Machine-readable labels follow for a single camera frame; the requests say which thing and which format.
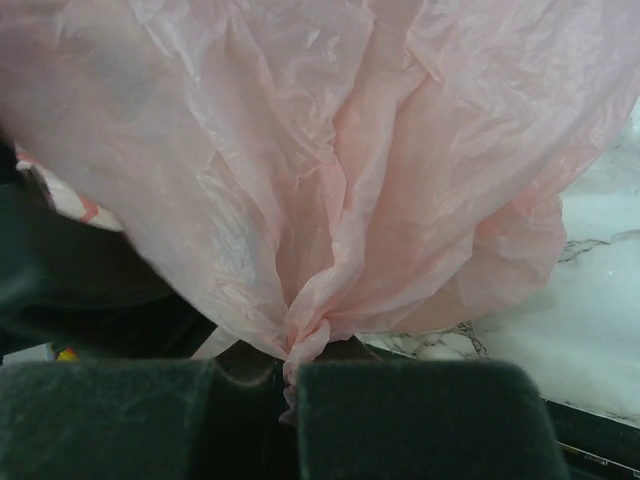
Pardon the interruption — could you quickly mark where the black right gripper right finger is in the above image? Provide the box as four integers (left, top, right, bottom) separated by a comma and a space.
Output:
297, 341, 570, 479

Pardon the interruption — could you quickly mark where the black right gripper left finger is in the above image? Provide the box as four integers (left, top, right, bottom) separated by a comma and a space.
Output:
1, 343, 285, 479

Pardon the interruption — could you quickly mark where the pink plastic bag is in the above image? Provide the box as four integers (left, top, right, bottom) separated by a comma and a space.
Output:
1, 1, 639, 405

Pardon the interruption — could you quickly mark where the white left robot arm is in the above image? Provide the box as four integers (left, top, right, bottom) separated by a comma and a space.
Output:
1, 139, 216, 359

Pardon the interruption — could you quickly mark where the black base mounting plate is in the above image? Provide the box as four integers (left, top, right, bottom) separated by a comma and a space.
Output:
352, 360, 639, 479

